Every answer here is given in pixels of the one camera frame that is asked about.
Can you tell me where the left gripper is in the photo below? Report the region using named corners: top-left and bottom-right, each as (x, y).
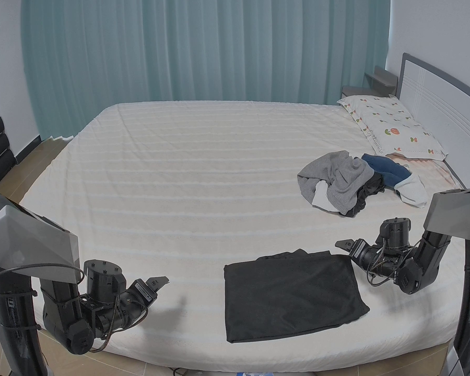
top-left (130, 275), bottom-right (170, 309)

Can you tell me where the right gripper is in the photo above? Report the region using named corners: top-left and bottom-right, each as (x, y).
top-left (334, 239), bottom-right (377, 270)

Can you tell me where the black T-shirt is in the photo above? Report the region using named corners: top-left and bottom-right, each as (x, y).
top-left (224, 249), bottom-right (371, 344)

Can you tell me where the pile of clothes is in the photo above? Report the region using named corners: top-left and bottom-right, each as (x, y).
top-left (297, 151), bottom-right (428, 218)

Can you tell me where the bed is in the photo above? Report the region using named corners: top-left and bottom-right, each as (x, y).
top-left (17, 52), bottom-right (470, 371)

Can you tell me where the white printed pillow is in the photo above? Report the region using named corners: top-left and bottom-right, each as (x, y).
top-left (336, 94), bottom-right (448, 160)

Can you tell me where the grey bedside table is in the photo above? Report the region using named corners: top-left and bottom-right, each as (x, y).
top-left (341, 66), bottom-right (399, 98)

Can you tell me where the blue-green curtain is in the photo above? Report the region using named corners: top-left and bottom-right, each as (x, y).
top-left (20, 0), bottom-right (392, 140)

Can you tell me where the black cable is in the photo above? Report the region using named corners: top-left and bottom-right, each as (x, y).
top-left (0, 263), bottom-right (85, 328)
top-left (366, 269), bottom-right (396, 287)

